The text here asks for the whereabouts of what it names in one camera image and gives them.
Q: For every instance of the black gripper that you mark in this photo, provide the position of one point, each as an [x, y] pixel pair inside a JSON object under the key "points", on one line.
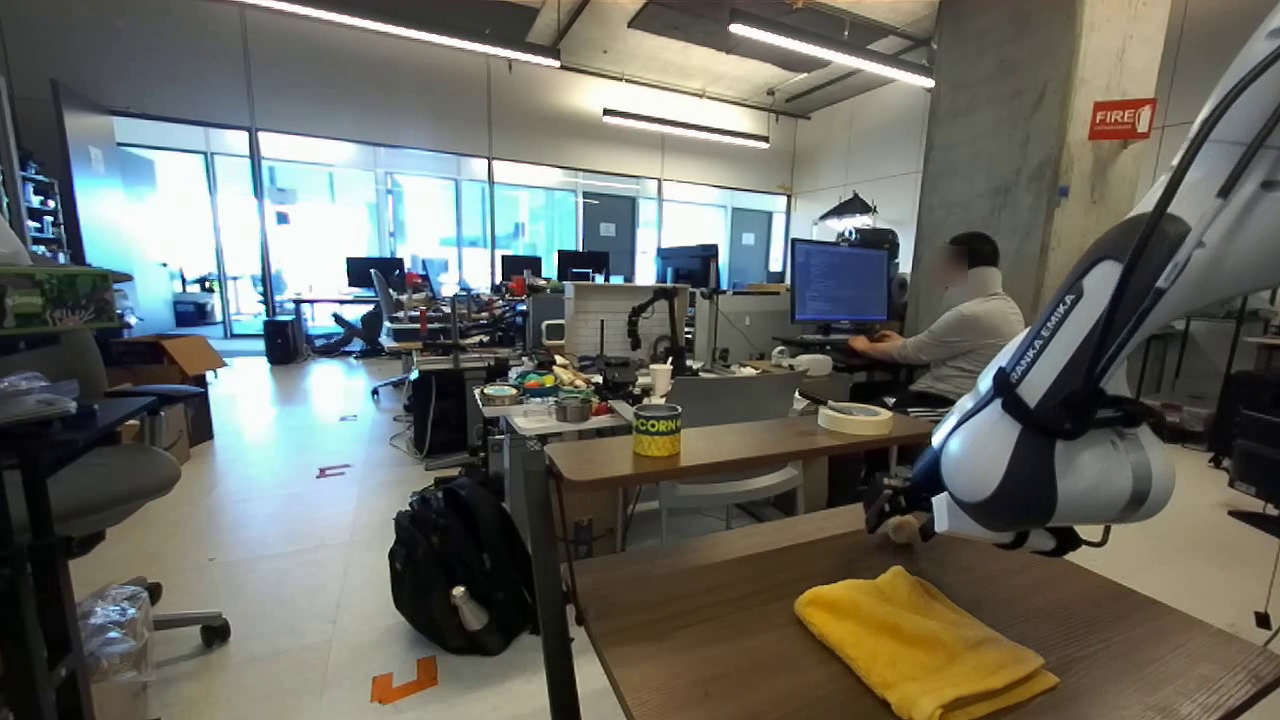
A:
{"points": [[888, 499]]}

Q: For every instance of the yellow towel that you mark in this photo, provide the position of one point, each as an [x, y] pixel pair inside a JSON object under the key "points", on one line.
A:
{"points": [[918, 648]]}

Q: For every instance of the cream white ball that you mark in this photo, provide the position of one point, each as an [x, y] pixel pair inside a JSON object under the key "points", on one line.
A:
{"points": [[906, 529]]}

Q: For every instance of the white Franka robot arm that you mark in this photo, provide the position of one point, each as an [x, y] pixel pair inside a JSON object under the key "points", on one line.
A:
{"points": [[1053, 432]]}

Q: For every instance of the white tape roll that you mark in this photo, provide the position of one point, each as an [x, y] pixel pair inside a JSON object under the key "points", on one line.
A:
{"points": [[852, 417]]}

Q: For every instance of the seated man grey sweater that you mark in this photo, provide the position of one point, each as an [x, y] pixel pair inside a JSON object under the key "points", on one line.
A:
{"points": [[979, 317]]}

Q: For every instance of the blue screen computer monitor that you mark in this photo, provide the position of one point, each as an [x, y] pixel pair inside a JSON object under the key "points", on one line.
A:
{"points": [[841, 285]]}

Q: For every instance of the green label canister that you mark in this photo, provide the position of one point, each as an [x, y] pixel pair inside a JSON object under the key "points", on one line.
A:
{"points": [[656, 430]]}

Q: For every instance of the red fire sign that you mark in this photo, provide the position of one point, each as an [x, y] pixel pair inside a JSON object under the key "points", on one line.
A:
{"points": [[1122, 118]]}

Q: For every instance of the black backpack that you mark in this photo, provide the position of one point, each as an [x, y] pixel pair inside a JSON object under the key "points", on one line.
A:
{"points": [[462, 570]]}

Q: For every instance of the cardboard box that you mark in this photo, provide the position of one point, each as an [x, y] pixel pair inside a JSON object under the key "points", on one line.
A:
{"points": [[173, 360]]}

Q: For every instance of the clear plastic water bottle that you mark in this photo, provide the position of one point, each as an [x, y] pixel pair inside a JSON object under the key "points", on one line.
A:
{"points": [[119, 628]]}

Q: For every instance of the grey office chair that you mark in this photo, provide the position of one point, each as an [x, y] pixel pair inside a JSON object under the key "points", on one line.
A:
{"points": [[109, 457]]}

